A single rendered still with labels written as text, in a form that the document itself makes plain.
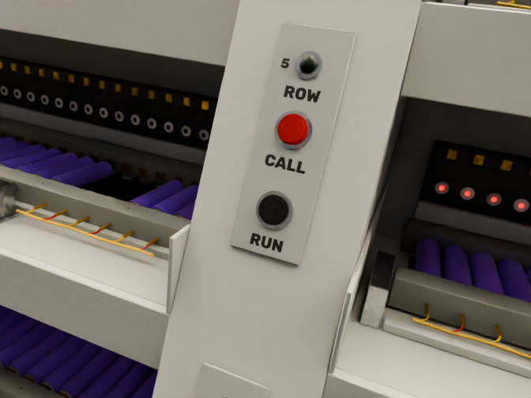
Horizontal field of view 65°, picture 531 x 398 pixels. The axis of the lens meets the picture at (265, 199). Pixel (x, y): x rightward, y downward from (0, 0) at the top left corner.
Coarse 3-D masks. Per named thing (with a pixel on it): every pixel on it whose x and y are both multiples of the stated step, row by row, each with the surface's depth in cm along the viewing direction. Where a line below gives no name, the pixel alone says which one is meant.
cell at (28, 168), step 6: (54, 156) 41; (60, 156) 41; (66, 156) 42; (72, 156) 42; (36, 162) 39; (42, 162) 39; (48, 162) 40; (54, 162) 40; (60, 162) 41; (66, 162) 41; (18, 168) 37; (24, 168) 37; (30, 168) 38; (36, 168) 38; (42, 168) 39
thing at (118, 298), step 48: (144, 144) 44; (0, 240) 29; (48, 240) 30; (96, 240) 31; (0, 288) 29; (48, 288) 27; (96, 288) 26; (144, 288) 26; (96, 336) 27; (144, 336) 26
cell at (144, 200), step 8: (168, 184) 38; (176, 184) 38; (152, 192) 36; (160, 192) 36; (168, 192) 37; (176, 192) 38; (136, 200) 34; (144, 200) 34; (152, 200) 35; (160, 200) 36
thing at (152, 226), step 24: (0, 168) 35; (24, 192) 33; (48, 192) 32; (72, 192) 33; (72, 216) 32; (96, 216) 32; (120, 216) 31; (144, 216) 30; (168, 216) 31; (120, 240) 30; (144, 240) 31; (168, 240) 30
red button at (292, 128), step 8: (288, 120) 21; (296, 120) 21; (304, 120) 21; (280, 128) 22; (288, 128) 21; (296, 128) 21; (304, 128) 21; (280, 136) 22; (288, 136) 21; (296, 136) 21; (304, 136) 21; (288, 144) 22; (296, 144) 22
